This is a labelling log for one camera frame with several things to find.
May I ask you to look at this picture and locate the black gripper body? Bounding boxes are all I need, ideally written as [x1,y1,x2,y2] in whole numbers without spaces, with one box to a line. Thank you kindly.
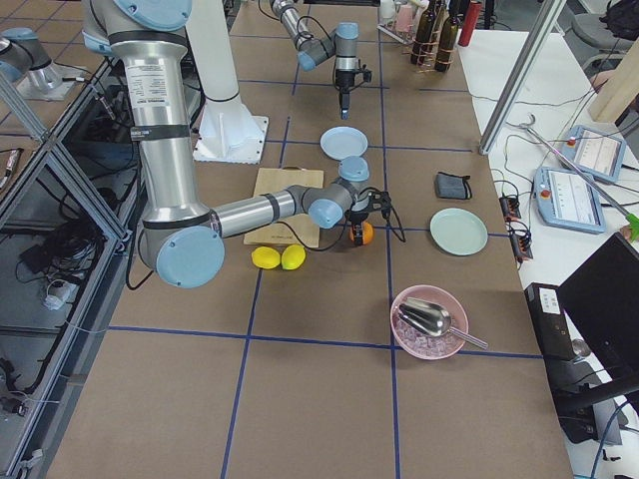
[344,193,370,228]
[334,70,357,95]

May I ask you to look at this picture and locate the orange fruit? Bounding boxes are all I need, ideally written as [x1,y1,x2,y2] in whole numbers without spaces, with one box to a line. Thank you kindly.
[348,222,374,245]

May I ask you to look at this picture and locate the light blue plate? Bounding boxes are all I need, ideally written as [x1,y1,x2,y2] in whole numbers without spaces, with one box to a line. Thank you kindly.
[319,127,368,161]

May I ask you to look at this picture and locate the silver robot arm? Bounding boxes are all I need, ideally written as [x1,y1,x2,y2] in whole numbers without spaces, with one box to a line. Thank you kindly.
[83,1,370,288]
[269,1,371,120]

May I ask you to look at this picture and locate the pale green plate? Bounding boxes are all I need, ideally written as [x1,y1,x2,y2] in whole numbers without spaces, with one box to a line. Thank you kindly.
[429,208,488,255]

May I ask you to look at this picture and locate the wooden cutting board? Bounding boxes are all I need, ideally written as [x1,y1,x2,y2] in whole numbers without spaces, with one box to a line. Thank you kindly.
[244,168,324,247]

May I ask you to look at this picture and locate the right yellow lemon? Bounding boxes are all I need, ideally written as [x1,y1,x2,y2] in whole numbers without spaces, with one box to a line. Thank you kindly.
[281,244,307,270]

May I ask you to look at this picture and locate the yellow lemon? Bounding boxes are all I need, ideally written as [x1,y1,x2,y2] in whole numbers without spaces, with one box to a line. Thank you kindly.
[281,244,307,270]
[251,246,281,269]

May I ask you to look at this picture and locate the dark wine bottle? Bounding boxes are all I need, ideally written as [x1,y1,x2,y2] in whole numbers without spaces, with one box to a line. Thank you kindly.
[432,0,448,37]
[434,12,459,73]
[410,1,436,65]

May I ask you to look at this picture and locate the pink plastic cup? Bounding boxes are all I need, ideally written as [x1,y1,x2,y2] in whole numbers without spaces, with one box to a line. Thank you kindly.
[394,4,413,37]

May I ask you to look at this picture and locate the grey folded cloth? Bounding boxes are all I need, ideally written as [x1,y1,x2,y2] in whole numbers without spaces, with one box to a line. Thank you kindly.
[434,172,472,200]

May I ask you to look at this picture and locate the left yellow lemon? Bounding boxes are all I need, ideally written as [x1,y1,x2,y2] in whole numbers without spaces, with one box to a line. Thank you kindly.
[251,246,281,269]

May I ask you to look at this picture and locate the metal scoop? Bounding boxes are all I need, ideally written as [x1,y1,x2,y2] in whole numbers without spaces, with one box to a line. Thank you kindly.
[398,297,488,349]

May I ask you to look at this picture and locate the pink bowl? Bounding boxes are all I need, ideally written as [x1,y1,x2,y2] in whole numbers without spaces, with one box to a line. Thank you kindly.
[390,284,468,360]

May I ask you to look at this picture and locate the ice cubes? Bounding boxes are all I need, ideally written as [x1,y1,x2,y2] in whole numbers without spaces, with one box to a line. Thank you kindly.
[391,310,464,360]

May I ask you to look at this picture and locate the red bottle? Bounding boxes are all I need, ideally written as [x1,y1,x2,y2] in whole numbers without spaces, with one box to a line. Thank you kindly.
[457,0,482,47]

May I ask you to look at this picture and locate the black orange power adapter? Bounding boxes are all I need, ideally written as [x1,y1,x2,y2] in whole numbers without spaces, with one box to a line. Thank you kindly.
[499,196,521,222]

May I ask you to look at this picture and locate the near teach pendant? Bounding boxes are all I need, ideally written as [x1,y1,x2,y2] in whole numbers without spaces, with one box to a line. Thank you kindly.
[533,167,606,235]

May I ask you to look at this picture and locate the teach pendant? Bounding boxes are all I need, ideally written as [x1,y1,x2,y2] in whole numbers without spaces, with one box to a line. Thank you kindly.
[561,125,627,185]
[533,167,606,235]

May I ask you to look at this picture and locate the black monitor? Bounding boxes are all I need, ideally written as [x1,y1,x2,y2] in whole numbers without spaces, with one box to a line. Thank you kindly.
[558,233,638,378]

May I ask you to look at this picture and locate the far teach pendant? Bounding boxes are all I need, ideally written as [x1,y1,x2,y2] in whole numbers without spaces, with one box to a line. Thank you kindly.
[561,125,627,185]

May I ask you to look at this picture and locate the metal reacher grabber tool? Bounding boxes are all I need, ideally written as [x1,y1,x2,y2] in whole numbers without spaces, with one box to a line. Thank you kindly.
[517,117,638,240]

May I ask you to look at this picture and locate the black computer box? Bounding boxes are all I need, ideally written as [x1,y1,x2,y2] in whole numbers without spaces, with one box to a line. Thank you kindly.
[524,282,616,443]

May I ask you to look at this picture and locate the wrist black camera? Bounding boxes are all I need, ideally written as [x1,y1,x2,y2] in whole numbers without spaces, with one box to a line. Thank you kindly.
[369,191,392,219]

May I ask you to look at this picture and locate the black camera cable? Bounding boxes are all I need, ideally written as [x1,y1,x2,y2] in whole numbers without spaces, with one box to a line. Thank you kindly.
[277,186,408,251]

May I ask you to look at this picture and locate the white wire cup rack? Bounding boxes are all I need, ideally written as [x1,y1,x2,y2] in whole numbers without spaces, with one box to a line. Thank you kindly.
[377,1,415,45]

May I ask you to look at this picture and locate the copper wire bottle holder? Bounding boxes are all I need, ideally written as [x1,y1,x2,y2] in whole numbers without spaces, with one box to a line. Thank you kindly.
[421,34,439,71]

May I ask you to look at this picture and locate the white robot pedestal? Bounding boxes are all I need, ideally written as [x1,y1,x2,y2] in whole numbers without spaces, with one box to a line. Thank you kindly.
[186,0,269,165]

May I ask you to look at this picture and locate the aluminium frame post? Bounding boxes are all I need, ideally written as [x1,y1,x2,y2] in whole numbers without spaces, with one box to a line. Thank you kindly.
[478,0,566,155]

